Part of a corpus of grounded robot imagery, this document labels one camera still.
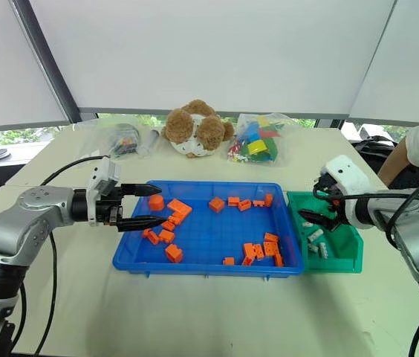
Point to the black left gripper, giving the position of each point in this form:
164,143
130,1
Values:
107,210

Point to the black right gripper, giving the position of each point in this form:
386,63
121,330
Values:
330,193

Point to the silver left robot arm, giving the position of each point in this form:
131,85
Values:
27,219

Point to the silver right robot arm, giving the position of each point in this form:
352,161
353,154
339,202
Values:
414,238

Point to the person's bare forearm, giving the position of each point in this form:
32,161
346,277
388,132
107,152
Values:
393,163

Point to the green plastic bin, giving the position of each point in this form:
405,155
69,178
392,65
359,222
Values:
343,245

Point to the blue plastic bin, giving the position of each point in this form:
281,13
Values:
213,234

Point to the orange round block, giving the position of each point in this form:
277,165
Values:
156,203

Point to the small grey white part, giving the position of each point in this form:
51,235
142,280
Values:
315,235
308,224
323,250
313,247

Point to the orange plastic block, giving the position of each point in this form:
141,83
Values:
244,205
168,225
174,253
271,237
258,203
270,249
248,260
151,237
233,201
253,250
229,261
217,205
166,235
269,200
177,218
279,261

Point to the orange L-shaped block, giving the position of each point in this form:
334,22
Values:
178,206

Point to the clear bag of small parts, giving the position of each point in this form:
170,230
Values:
122,139

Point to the black backpack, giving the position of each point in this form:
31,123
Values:
371,148

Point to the brown plush teddy bear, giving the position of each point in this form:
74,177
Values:
194,128

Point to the clear bag of coloured blocks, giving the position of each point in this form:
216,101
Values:
258,143

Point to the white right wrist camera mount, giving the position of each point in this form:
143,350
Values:
347,175

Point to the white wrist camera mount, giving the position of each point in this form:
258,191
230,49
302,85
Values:
100,178
347,175

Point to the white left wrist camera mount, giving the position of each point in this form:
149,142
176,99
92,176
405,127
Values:
100,178

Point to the grey window sill rail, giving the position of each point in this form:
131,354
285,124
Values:
213,112

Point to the dark window frame post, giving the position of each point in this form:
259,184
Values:
46,59

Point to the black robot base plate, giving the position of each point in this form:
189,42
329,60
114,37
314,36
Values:
4,340

